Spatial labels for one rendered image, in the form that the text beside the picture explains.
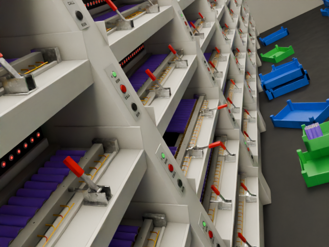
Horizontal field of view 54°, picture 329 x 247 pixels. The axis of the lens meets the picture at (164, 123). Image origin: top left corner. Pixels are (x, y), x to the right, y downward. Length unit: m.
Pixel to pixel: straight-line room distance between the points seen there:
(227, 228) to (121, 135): 0.48
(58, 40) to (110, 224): 0.33
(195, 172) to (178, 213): 0.19
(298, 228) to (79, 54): 1.11
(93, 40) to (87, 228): 0.35
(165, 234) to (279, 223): 0.84
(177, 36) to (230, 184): 0.58
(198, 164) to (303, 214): 0.69
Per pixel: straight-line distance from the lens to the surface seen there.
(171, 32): 1.28
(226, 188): 1.13
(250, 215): 1.31
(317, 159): 1.76
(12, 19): 0.67
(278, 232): 1.46
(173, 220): 0.74
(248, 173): 1.50
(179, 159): 0.91
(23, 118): 0.46
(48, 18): 0.63
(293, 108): 2.29
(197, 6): 1.96
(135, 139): 0.64
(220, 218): 1.02
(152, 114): 0.72
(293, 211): 1.52
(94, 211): 0.52
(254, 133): 1.85
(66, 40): 0.62
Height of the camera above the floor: 0.98
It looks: 18 degrees down
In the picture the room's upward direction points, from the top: 30 degrees counter-clockwise
